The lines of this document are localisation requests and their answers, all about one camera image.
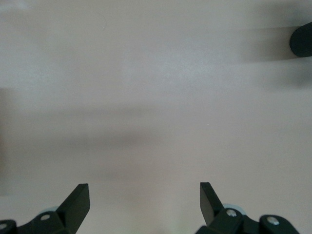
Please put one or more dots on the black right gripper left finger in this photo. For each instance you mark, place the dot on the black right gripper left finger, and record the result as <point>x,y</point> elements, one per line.
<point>70,214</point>

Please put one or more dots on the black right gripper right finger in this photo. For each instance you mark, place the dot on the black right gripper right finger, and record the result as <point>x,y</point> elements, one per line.
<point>219,219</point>

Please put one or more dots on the black round object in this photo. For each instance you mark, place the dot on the black round object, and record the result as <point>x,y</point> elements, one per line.
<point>303,40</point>

